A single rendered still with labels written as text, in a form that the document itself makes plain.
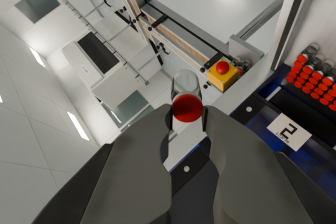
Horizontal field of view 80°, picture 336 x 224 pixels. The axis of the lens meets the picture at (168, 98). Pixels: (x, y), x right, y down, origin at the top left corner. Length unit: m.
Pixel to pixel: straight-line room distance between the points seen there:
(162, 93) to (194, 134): 5.51
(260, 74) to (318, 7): 0.24
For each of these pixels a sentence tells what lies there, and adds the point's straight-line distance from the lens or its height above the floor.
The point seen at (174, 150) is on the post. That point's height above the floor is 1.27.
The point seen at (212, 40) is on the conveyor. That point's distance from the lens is 0.90.
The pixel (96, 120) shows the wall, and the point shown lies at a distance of 6.64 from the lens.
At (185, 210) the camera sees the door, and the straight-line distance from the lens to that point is 0.58.
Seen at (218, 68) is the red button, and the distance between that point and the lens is 0.64.
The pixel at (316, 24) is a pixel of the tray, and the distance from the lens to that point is 0.54.
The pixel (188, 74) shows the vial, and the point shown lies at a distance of 0.16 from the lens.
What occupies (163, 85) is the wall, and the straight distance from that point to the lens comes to 6.21.
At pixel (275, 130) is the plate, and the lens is 0.60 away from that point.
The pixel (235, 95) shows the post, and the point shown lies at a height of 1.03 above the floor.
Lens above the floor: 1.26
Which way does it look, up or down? 7 degrees down
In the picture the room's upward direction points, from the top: 131 degrees counter-clockwise
